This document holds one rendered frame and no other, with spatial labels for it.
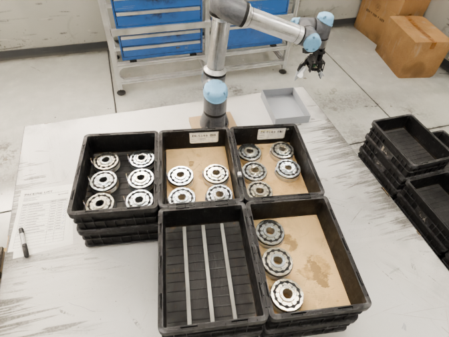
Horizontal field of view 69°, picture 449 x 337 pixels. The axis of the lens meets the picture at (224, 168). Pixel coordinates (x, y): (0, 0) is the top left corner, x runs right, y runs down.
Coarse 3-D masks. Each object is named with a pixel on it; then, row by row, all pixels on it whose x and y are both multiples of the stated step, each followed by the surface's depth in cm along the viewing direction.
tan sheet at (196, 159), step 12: (168, 156) 142; (180, 156) 142; (192, 156) 142; (204, 156) 143; (216, 156) 143; (168, 168) 137; (192, 168) 138; (204, 168) 138; (228, 168) 138; (168, 192) 129; (204, 192) 130
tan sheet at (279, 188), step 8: (256, 144) 149; (264, 144) 149; (272, 144) 150; (264, 152) 146; (264, 160) 143; (272, 160) 143; (272, 168) 140; (272, 176) 137; (248, 184) 133; (272, 184) 134; (280, 184) 134; (288, 184) 134; (296, 184) 134; (304, 184) 135; (280, 192) 131; (288, 192) 131; (296, 192) 132; (304, 192) 132
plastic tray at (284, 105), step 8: (280, 88) 194; (288, 88) 195; (264, 96) 189; (272, 96) 196; (280, 96) 197; (288, 96) 197; (296, 96) 193; (264, 104) 191; (272, 104) 191; (280, 104) 191; (288, 104) 192; (296, 104) 192; (272, 112) 179; (280, 112) 186; (288, 112) 187; (296, 112) 187; (304, 112) 185; (272, 120) 181; (280, 120) 177; (288, 120) 178; (296, 120) 179; (304, 120) 180
